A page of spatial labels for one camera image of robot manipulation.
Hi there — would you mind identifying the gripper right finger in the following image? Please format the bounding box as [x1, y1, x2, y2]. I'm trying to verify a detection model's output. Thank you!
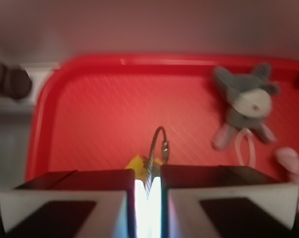
[161, 165, 299, 238]

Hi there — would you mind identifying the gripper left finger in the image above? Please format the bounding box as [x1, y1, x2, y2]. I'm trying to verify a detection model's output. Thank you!
[0, 169, 136, 238]

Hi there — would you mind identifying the yellow microfiber cloth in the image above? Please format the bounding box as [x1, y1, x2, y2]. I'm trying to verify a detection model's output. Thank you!
[125, 155, 164, 184]

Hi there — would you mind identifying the pink plush pig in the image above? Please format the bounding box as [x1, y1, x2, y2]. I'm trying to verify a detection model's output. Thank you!
[275, 147, 299, 211]

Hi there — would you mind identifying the grey plush mouse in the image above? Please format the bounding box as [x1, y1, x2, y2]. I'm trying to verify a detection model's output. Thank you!
[211, 63, 281, 166]

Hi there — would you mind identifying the grey toy faucet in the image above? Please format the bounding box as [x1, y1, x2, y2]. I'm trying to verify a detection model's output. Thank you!
[0, 62, 32, 100]

